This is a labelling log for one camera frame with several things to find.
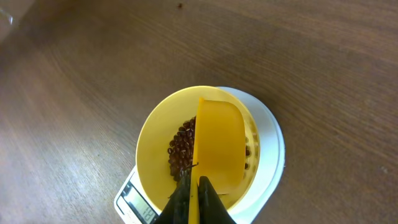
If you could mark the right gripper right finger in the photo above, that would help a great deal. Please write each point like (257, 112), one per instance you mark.
(212, 210)

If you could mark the white digital kitchen scale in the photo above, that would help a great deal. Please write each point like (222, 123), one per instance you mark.
(133, 206)

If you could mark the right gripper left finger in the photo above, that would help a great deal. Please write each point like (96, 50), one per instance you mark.
(176, 210)

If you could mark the yellow plastic measuring scoop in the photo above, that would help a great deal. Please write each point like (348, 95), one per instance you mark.
(218, 109)

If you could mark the pale yellow plastic bowl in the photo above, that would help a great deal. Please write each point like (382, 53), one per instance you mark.
(165, 145)

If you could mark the red adzuki beans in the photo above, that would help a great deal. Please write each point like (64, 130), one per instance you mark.
(216, 145)

